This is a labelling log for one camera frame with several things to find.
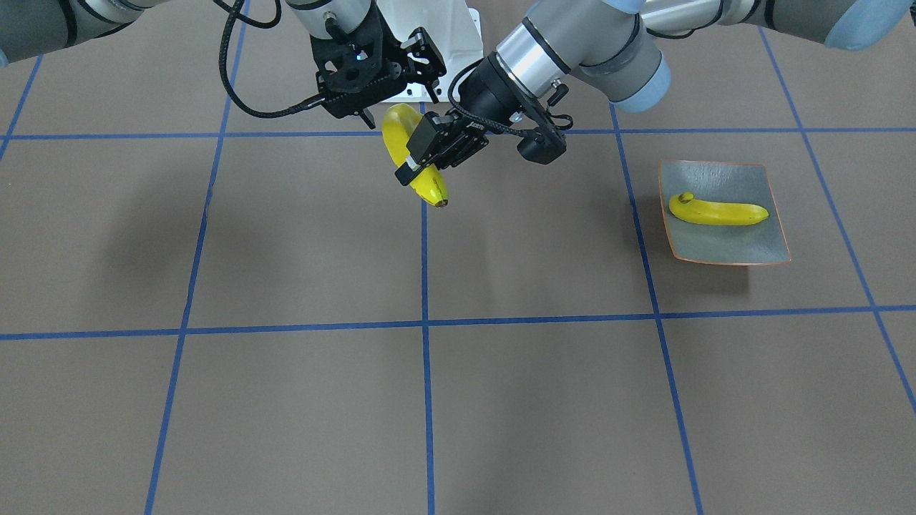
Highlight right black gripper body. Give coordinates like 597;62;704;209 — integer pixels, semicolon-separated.
312;14;409;119

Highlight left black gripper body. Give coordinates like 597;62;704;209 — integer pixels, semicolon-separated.
429;56;530;169

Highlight yellow banana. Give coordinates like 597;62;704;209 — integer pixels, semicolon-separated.
668;190;770;226
382;102;449;207

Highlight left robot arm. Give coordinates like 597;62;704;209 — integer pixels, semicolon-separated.
395;1;913;186

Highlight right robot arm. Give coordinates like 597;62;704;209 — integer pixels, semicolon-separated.
1;1;447;128

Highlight grey square plate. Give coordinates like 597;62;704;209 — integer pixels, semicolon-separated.
658;160;791;266

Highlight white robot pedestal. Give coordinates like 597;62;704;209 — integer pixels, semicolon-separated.
372;0;483;102

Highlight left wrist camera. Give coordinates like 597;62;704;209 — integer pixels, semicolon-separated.
514;79;575;165

